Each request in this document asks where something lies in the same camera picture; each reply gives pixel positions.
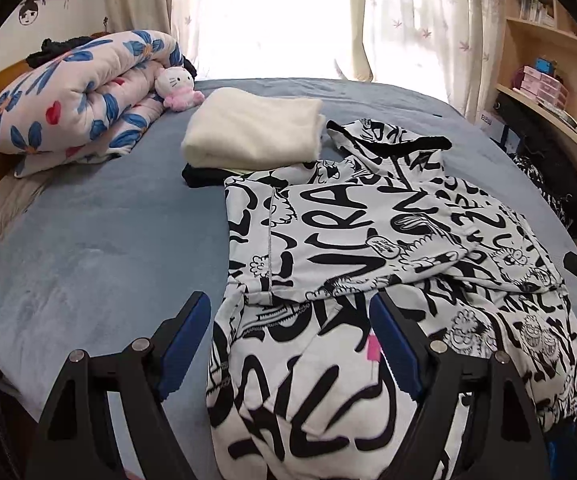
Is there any stack of pink boxes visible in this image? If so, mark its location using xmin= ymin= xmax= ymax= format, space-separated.
xmin=521 ymin=65 xmax=569 ymax=107

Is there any black and white patterned cloth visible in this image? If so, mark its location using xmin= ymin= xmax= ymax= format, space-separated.
xmin=511 ymin=155 xmax=574 ymax=231

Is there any bed with blue sheet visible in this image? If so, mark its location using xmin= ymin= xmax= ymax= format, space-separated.
xmin=0 ymin=77 xmax=577 ymax=480

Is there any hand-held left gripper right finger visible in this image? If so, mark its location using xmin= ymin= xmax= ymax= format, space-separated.
xmin=371 ymin=291 xmax=551 ymax=480

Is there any floral quilt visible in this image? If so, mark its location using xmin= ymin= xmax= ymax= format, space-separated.
xmin=0 ymin=30 xmax=189 ymax=178

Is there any black and white printed jacket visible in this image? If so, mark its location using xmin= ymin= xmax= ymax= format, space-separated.
xmin=206 ymin=117 xmax=577 ymax=480

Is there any wooden shelf unit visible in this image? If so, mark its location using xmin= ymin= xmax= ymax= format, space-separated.
xmin=493 ymin=0 xmax=577 ymax=176

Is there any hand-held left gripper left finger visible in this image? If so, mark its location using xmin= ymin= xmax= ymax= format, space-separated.
xmin=23 ymin=291 xmax=212 ymax=480

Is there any white cardboard box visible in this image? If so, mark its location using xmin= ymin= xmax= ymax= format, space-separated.
xmin=473 ymin=105 xmax=502 ymax=134

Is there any cream folded blanket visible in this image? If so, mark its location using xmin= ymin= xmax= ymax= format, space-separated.
xmin=181 ymin=87 xmax=326 ymax=171

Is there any beige pillow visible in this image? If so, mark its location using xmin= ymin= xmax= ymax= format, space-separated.
xmin=0 ymin=175 xmax=49 ymax=261

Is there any black bag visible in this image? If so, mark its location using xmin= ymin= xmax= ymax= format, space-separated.
xmin=498 ymin=95 xmax=577 ymax=238

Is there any black folded cloth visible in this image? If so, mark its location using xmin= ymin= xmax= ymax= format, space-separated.
xmin=182 ymin=162 xmax=249 ymax=191

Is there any beige leaf print curtain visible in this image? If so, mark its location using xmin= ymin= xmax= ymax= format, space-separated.
xmin=333 ymin=0 xmax=514 ymax=117
xmin=103 ymin=0 xmax=209 ymax=81

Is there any row of books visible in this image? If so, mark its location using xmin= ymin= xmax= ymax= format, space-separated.
xmin=518 ymin=0 xmax=556 ymax=26

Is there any face wall sticker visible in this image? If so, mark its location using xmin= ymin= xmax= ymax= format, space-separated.
xmin=18 ymin=0 xmax=45 ymax=27

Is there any black fuzzy cloth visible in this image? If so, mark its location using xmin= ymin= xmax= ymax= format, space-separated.
xmin=26 ymin=37 xmax=89 ymax=68

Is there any white and pink cat plush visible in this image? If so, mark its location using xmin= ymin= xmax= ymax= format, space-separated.
xmin=154 ymin=65 xmax=205 ymax=112

